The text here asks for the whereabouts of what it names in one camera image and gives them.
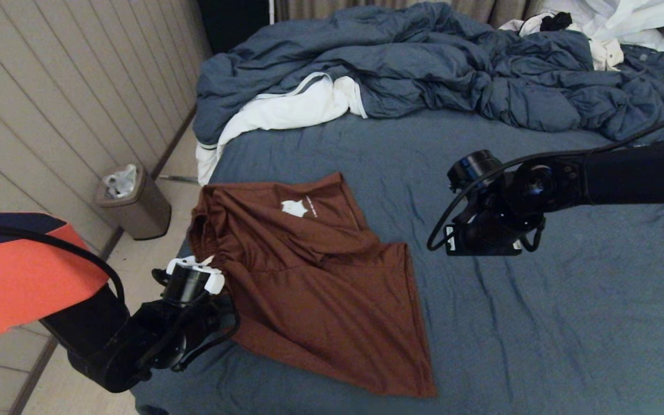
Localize small black garment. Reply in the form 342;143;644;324
539;12;574;32

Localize blue denim garment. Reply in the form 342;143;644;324
620;43;664;87

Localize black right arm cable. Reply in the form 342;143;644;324
427;105;664;252

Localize white crumpled garment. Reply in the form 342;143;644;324
539;0;664;51

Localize brown trash bin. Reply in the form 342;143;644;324
94;164;172;241

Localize cream buttoned shirt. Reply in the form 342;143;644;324
499;12;625;71

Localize crumpled blue duvet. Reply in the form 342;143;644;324
194;1;664;152

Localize blue bed sheet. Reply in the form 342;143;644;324
126;107;664;415

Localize clear plastic bin bag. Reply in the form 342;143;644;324
103;164;138;199

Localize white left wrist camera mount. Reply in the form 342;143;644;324
165;255;226;295

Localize beige curtain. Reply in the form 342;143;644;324
274;0;543;28

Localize brown drawstring shorts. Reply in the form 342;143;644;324
187;171;437;398

